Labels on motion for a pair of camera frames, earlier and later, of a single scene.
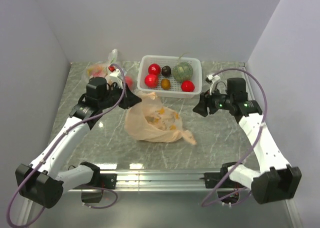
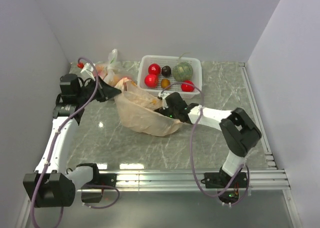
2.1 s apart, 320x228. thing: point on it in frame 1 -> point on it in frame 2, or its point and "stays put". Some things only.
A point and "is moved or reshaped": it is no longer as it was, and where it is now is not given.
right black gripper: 206,101 -> 163,112
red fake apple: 187,86 stays put
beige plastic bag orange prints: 147,121 is moved or reshaped
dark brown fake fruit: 166,71 stays put
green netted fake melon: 183,71 stays put
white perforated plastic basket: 175,90 stays put
